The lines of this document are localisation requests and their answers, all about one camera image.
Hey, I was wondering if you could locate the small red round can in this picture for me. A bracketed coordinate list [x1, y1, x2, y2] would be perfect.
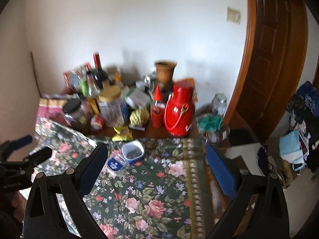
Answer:
[90, 115, 104, 131]

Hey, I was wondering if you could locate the red thermos jug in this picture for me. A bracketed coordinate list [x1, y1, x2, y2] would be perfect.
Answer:
[164, 80, 195, 137]

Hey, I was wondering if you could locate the light blue bag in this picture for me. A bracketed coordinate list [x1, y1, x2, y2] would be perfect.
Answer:
[279, 130, 309, 172]

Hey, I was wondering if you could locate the green cap bottle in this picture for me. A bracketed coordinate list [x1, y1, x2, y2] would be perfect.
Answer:
[80, 78, 89, 97]

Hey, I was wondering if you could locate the brown clay vase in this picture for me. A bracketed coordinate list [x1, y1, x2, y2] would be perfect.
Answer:
[155, 61, 177, 85]

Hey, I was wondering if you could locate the teal green cloth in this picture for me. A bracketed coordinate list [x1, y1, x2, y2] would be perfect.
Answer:
[197, 114, 223, 133]

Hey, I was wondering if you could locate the brown wooden door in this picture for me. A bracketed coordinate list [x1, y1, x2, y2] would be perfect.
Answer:
[225, 0, 308, 142]

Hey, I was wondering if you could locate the gold lid plastic jar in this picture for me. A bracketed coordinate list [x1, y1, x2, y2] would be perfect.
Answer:
[98, 85, 128, 127]

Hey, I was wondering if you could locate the black lid glass jar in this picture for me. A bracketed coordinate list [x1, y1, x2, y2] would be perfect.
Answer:
[62, 99, 93, 133]

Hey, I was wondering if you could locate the yellow green snack packet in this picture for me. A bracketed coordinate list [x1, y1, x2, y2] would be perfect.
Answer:
[112, 126, 134, 141]

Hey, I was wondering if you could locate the yellow label liquor bottle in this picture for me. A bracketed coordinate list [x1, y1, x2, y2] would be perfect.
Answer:
[87, 71, 100, 114]

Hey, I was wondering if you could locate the blue lid small container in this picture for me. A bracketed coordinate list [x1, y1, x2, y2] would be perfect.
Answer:
[106, 154, 129, 175]

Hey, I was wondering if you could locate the clear glass jar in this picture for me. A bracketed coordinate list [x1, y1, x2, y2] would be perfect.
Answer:
[211, 93, 227, 117]

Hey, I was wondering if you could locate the blue white plastic cup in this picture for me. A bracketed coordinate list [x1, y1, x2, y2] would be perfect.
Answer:
[121, 140, 146, 164]

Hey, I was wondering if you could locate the clothes rack with clothes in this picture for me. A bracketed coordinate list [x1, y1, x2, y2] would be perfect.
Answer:
[287, 81, 318, 173]

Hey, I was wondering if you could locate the pink patterned bag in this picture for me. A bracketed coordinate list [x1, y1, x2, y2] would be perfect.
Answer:
[36, 98, 68, 126]

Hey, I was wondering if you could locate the custard apple fruit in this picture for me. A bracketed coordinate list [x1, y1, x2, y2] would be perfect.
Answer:
[130, 108, 150, 127]

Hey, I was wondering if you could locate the floral green tablecloth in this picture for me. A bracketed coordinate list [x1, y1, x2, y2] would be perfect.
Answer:
[32, 118, 215, 238]

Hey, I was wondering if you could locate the person left hand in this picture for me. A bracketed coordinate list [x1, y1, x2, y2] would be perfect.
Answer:
[11, 192, 27, 222]

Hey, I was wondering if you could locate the wall light switch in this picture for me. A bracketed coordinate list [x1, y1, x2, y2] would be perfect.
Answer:
[226, 7, 241, 24]

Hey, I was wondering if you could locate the red sauce bottle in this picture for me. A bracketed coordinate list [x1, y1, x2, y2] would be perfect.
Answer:
[150, 86, 165, 128]

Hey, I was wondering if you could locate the snack bag against wall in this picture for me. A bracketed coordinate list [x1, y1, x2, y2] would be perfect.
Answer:
[63, 62, 91, 92]

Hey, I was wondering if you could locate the dark wine bottle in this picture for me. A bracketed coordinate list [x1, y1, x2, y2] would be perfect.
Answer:
[93, 52, 109, 90]

